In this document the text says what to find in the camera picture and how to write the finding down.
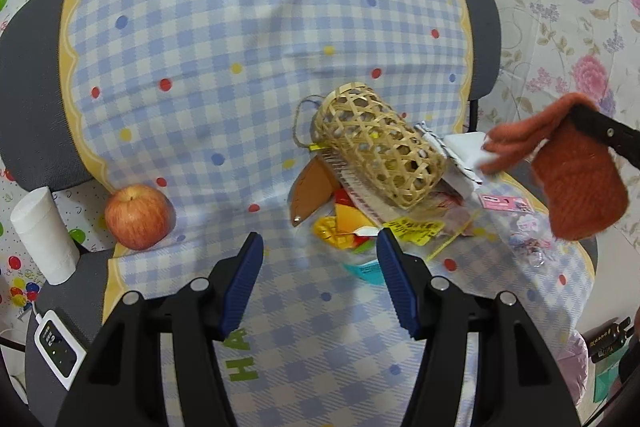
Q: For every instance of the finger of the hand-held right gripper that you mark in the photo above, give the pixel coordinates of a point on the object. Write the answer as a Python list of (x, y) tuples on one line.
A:
[(607, 132)]

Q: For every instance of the yellow label wrapper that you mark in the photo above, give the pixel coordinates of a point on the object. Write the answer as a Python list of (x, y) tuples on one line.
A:
[(412, 229)]

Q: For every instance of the woven bamboo basket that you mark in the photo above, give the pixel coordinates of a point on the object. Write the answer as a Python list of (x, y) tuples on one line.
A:
[(380, 147)]

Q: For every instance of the red striped packet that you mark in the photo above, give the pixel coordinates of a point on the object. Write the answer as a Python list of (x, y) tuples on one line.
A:
[(360, 192)]

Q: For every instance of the red apple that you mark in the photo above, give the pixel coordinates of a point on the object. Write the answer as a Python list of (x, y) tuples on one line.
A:
[(136, 217)]

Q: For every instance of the white timer device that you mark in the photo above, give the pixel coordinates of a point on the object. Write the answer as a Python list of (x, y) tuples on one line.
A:
[(57, 347)]

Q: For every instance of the green paper bag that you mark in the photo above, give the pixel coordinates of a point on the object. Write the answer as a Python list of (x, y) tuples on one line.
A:
[(607, 382)]

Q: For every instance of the pink card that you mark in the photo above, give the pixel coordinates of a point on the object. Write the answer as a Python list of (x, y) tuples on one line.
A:
[(502, 202)]

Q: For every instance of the teal snack packet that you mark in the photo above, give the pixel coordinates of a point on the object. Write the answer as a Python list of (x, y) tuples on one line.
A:
[(367, 271)]

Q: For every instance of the floral sheet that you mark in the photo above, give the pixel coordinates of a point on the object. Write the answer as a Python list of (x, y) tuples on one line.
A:
[(545, 7)]

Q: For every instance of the yellow plastic strip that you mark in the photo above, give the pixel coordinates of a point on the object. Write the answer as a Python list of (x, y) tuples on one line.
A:
[(450, 239)]

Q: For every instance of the pink translucent wrapper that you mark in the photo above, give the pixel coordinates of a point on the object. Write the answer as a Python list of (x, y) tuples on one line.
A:
[(452, 209)]

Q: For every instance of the blue checked blanket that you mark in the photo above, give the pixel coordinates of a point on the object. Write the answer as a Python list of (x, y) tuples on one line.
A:
[(250, 57)]

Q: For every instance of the pink trash bag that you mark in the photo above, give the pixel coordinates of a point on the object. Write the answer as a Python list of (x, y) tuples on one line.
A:
[(575, 367)]

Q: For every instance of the clear plastic wrapper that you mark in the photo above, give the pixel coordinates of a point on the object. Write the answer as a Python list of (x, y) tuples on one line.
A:
[(527, 239)]

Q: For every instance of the yellow and red snack wrapper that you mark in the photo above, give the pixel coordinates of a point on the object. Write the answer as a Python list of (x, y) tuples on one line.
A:
[(340, 227)]

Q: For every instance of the brown leather pouch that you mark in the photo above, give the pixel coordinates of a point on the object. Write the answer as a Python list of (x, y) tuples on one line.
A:
[(310, 192)]

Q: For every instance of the white toilet paper roll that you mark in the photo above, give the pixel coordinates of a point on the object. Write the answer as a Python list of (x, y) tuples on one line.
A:
[(42, 237)]

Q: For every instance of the orange knitted glove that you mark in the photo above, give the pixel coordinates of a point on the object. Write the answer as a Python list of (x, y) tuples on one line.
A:
[(575, 187)]

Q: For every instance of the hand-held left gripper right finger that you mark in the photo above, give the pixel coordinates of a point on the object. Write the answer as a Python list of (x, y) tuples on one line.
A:
[(397, 282)]

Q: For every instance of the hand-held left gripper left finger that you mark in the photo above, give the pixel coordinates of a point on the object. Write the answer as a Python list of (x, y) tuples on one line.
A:
[(245, 279)]

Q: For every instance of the black tool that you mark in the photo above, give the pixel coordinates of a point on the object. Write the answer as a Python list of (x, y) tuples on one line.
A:
[(607, 339)]

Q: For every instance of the white tissue block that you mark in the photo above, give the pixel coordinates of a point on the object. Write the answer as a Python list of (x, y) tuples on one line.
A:
[(465, 142)]

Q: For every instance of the white plastic packet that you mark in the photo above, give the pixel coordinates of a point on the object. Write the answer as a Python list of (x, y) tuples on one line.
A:
[(457, 172)]

